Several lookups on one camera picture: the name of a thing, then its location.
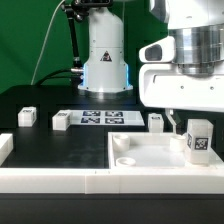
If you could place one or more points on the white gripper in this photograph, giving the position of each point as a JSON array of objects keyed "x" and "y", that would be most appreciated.
[{"x": 162, "y": 85}]

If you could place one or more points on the white square tabletop tray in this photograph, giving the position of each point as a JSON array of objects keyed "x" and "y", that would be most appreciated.
[{"x": 155, "y": 150}]

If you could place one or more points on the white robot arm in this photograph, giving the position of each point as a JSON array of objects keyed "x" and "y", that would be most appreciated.
[{"x": 182, "y": 58}]

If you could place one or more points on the white marker sheet with tags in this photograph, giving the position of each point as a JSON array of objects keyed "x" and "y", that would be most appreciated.
[{"x": 106, "y": 118}]

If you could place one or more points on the white U-shaped fence wall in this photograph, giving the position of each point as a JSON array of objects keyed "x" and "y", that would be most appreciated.
[{"x": 187, "y": 180}]

